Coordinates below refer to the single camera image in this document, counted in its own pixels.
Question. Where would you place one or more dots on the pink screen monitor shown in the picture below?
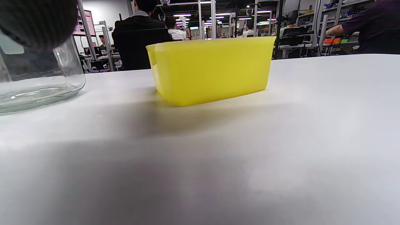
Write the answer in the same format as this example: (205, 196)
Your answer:
(89, 22)

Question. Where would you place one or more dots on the white metal shelf rack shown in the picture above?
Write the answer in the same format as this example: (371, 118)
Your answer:
(322, 31)

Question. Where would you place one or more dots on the clear glass jar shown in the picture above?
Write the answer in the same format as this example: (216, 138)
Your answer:
(40, 84)

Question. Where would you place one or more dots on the yellow plastic container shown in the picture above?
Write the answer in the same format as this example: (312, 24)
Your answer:
(209, 72)

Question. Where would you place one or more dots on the white metal frame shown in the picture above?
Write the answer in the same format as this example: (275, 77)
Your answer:
(213, 18)

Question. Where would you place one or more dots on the person's right hand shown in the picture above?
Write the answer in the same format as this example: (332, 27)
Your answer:
(37, 22)

